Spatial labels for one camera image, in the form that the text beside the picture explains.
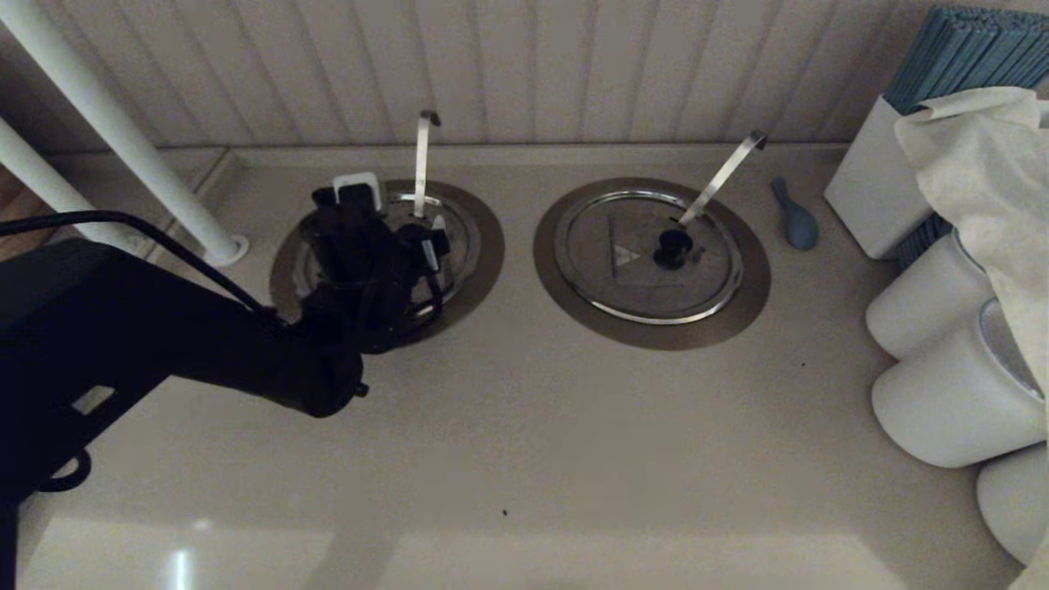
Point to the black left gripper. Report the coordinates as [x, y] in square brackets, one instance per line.
[361, 279]

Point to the steel lid with black knob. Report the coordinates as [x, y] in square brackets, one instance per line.
[463, 246]
[606, 279]

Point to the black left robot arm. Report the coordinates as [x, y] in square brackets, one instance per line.
[164, 328]

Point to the blue plastic spoon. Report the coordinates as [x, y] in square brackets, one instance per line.
[799, 225]

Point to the white pole base flange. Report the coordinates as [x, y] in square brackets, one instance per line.
[239, 248]

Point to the white round pole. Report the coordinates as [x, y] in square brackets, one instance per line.
[41, 176]
[123, 123]

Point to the white rectangular holder box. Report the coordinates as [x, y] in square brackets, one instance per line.
[869, 188]

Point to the white cylindrical canister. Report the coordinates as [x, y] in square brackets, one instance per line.
[1016, 500]
[942, 401]
[926, 303]

